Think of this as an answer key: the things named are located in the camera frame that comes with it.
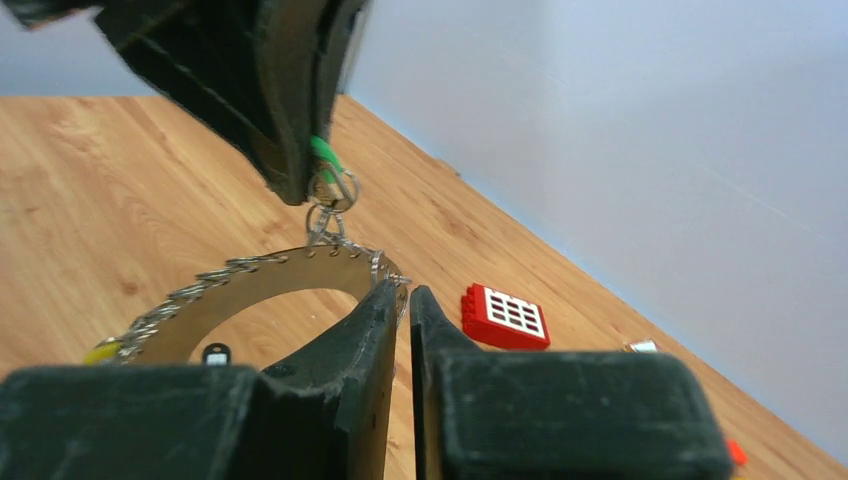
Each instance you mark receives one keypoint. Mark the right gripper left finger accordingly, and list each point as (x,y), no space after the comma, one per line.
(321,413)

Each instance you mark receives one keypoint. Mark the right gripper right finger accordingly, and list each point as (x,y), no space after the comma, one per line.
(554,414)

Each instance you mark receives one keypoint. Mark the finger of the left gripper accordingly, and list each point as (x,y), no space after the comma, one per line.
(334,31)
(241,68)

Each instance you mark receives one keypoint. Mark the green key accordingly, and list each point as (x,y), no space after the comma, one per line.
(329,161)

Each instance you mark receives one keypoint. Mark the large grey toothed keyring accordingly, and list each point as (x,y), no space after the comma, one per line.
(171,331)

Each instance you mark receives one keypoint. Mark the red window toy brick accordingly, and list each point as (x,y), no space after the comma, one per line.
(500,320)

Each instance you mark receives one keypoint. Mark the small black key fob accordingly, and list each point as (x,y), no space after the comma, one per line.
(216,354)

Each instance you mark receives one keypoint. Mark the pink roof toy house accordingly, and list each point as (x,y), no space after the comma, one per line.
(642,346)

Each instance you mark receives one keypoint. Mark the yellow key tag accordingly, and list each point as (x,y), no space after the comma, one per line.
(105,352)

